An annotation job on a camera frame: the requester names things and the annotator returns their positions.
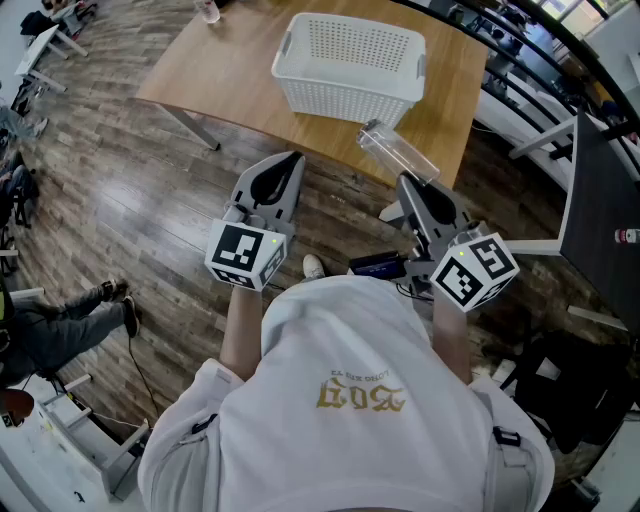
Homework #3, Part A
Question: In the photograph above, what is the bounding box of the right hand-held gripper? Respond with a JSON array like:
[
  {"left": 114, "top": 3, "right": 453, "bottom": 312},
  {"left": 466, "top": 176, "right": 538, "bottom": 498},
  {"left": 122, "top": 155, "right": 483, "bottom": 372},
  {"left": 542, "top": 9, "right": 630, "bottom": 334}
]
[{"left": 397, "top": 171, "right": 521, "bottom": 314}]

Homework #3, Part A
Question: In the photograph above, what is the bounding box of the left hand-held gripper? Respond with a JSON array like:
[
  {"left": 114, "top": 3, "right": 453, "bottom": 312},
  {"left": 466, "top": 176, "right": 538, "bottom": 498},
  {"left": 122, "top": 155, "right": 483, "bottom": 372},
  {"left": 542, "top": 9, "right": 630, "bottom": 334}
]
[{"left": 203, "top": 150, "right": 307, "bottom": 293}]

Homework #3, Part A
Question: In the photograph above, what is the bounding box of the white plastic laundry basket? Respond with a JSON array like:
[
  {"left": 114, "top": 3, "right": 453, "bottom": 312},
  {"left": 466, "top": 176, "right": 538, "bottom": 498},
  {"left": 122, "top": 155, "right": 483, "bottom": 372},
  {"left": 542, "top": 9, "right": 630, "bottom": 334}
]
[{"left": 271, "top": 12, "right": 428, "bottom": 126}]

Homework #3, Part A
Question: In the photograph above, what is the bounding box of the person's left forearm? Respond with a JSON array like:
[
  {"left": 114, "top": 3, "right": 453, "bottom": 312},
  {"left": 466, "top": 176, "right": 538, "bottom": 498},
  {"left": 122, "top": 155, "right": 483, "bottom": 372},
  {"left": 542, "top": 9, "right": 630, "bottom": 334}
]
[{"left": 218, "top": 287, "right": 266, "bottom": 384}]

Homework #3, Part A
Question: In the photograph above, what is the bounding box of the person's right forearm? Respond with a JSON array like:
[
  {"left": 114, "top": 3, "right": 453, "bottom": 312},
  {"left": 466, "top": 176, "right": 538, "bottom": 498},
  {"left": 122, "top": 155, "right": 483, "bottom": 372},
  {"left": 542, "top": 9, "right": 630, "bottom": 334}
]
[{"left": 430, "top": 294, "right": 474, "bottom": 386}]

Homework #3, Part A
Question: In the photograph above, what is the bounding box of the dark blue electronic box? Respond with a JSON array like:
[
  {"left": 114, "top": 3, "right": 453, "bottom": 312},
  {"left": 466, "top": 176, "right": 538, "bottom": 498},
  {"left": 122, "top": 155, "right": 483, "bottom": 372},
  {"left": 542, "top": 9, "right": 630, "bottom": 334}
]
[{"left": 348, "top": 252, "right": 406, "bottom": 279}]

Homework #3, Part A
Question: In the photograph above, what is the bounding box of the grey metal table leg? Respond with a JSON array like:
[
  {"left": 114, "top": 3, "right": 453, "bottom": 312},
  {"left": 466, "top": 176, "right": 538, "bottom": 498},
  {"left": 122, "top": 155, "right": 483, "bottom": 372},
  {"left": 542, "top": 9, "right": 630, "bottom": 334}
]
[
  {"left": 166, "top": 103, "right": 222, "bottom": 152},
  {"left": 378, "top": 199, "right": 417, "bottom": 224}
]

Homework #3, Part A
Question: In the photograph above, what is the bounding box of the clear bottle red label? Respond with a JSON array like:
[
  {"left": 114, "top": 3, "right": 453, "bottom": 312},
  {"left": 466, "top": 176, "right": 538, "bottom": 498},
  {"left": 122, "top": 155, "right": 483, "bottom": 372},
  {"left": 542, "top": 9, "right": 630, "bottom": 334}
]
[{"left": 193, "top": 0, "right": 222, "bottom": 25}]

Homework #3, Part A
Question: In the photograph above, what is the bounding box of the black metal railing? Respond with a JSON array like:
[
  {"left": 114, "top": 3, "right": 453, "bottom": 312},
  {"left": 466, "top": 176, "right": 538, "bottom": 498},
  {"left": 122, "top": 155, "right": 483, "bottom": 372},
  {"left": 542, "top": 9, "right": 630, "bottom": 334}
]
[{"left": 389, "top": 0, "right": 640, "bottom": 166}]

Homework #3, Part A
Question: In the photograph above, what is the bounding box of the black office chair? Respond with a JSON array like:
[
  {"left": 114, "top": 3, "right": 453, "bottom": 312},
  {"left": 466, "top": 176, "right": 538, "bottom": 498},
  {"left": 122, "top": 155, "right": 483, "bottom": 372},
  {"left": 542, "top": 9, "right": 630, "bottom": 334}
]
[{"left": 499, "top": 324, "right": 636, "bottom": 456}]

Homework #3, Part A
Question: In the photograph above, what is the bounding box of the person's white printed t-shirt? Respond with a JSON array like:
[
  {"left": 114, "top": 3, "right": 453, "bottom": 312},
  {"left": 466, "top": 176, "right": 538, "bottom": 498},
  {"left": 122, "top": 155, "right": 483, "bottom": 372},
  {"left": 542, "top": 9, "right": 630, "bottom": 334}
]
[{"left": 137, "top": 274, "right": 556, "bottom": 512}]

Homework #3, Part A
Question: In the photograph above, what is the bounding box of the dark grey desk white frame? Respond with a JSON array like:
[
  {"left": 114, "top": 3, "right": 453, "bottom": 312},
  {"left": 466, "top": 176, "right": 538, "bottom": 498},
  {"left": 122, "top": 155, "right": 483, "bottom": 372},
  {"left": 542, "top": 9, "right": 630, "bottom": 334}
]
[{"left": 504, "top": 107, "right": 640, "bottom": 334}]

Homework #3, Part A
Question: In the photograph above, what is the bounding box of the black floor cable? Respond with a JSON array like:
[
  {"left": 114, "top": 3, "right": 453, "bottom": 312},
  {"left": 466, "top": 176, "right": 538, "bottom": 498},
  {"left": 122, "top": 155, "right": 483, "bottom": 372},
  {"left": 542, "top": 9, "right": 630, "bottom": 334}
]
[{"left": 127, "top": 334, "right": 162, "bottom": 431}]

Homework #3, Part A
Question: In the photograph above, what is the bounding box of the grey harness strap black buckle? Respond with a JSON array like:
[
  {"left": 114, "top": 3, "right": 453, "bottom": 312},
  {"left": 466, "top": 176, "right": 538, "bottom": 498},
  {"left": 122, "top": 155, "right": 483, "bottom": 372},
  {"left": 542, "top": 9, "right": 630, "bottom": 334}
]
[
  {"left": 179, "top": 413, "right": 221, "bottom": 446},
  {"left": 492, "top": 424, "right": 537, "bottom": 512}
]

